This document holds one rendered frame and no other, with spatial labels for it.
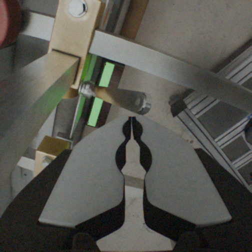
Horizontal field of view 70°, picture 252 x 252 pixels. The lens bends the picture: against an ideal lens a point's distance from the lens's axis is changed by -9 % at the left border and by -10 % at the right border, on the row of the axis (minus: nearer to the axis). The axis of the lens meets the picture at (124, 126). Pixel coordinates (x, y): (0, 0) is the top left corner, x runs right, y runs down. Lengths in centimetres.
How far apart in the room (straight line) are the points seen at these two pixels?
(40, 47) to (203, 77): 40
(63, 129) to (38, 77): 35
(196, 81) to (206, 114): 82
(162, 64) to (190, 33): 91
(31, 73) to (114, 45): 12
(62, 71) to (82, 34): 7
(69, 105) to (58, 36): 25
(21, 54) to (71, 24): 34
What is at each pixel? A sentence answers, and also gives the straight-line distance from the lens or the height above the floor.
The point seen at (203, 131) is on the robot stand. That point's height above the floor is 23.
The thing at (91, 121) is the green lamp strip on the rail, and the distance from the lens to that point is 49.
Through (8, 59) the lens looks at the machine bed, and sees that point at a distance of 57.
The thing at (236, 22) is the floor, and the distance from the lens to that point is 127.
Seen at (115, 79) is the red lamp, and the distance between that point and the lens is 44.
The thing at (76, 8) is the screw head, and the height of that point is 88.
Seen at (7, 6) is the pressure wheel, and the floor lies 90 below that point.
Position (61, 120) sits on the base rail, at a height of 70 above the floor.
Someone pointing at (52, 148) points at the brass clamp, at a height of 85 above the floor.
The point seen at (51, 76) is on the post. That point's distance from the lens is 18.
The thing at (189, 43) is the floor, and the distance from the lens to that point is 118.
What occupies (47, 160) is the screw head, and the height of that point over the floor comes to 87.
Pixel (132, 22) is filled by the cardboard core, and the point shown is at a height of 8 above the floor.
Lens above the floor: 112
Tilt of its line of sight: 59 degrees down
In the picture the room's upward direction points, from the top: 178 degrees counter-clockwise
